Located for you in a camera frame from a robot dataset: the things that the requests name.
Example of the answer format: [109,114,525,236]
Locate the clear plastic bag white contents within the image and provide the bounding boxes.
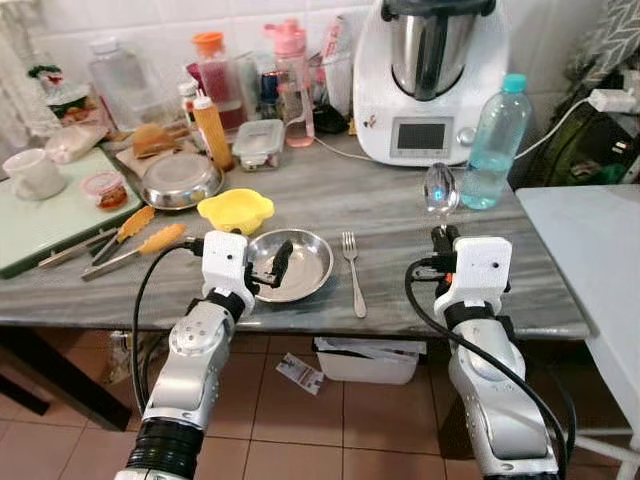
[45,124,110,164]

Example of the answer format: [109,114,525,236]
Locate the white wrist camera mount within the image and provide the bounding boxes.
[435,236,514,307]
[199,230,260,302]

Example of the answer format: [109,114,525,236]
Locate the orange capped red liquid bottle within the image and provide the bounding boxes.
[191,32,251,136]

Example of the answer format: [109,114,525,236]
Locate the yellow plastic bowl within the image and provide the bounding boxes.
[196,189,276,237]

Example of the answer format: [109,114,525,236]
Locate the clear plastic jug white lid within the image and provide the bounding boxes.
[88,38,167,131]

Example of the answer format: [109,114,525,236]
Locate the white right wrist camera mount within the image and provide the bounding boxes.
[435,236,514,307]

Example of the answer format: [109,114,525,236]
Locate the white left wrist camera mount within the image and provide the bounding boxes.
[199,230,260,302]

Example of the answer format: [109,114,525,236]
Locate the white kitchen cooking machine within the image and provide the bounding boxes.
[352,0,522,167]

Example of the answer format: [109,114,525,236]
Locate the small round pink lidded container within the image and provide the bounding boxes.
[78,170,130,212]

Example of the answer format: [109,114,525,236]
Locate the brown bread piece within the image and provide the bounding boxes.
[130,122,182,159]

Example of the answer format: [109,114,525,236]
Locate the small white capped bottle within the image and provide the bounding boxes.
[178,80,202,127]

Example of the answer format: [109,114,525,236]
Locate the glass container with grey lid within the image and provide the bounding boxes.
[232,119,287,171]

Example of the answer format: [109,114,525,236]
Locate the pale green cutting board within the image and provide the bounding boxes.
[0,148,144,280]

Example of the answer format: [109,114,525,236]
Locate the round stainless steel plate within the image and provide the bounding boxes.
[138,153,224,212]
[245,229,336,304]

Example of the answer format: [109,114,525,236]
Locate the white plastic bin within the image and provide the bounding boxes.
[313,337,427,386]

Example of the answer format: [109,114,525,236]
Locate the white power adapter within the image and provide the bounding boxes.
[588,88,638,113]

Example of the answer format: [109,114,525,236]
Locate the colourful snack bag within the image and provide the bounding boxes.
[28,65,97,126]

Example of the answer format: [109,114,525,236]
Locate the blue drink can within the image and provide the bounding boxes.
[258,70,284,122]

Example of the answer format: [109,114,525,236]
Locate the steel spoon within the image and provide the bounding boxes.
[424,162,462,231]

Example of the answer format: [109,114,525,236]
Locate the orange squeeze sauce bottle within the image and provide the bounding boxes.
[192,95,236,173]

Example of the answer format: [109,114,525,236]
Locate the steel fork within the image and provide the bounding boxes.
[342,232,369,319]

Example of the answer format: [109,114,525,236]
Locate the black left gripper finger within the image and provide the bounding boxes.
[269,239,296,288]

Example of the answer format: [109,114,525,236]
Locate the printed paper scrap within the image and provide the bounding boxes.
[276,352,327,396]

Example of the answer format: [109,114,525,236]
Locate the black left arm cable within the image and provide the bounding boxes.
[131,240,206,413]

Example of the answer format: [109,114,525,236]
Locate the white mug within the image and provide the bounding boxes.
[3,148,68,202]

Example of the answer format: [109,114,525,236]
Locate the grey patterned cloth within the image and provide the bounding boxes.
[570,0,640,91]

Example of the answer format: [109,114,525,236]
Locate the white side table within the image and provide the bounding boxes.
[515,185,640,433]

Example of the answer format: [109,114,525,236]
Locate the pink drinking bottle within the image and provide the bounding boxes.
[264,18,318,149]

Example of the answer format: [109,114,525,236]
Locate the clear water bottle teal cap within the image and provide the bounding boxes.
[460,74,534,211]

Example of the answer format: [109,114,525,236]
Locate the steel tongs with orange tips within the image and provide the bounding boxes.
[38,206,158,270]
[80,223,190,283]

